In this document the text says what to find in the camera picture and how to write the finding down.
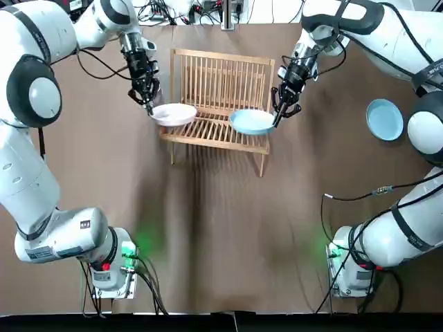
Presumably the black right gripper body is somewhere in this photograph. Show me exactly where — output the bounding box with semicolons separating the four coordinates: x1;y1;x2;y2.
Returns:
281;61;314;97

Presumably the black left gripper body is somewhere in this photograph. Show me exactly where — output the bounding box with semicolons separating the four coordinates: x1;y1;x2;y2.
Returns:
120;46;156;94

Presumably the pale plate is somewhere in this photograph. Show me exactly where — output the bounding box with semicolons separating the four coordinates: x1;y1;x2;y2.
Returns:
150;102;198;127

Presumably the blue plate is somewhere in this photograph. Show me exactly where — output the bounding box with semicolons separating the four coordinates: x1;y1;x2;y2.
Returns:
228;109;276;136
365;98;404;142

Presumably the wooden dish rack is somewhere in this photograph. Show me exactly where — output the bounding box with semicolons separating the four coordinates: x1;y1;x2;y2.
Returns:
159;48;276;178

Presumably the metal camera post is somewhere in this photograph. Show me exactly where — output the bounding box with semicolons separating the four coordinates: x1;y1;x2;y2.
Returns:
221;0;243;32

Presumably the black cable with connector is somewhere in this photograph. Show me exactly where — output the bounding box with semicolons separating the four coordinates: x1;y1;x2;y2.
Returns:
318;182;426;250

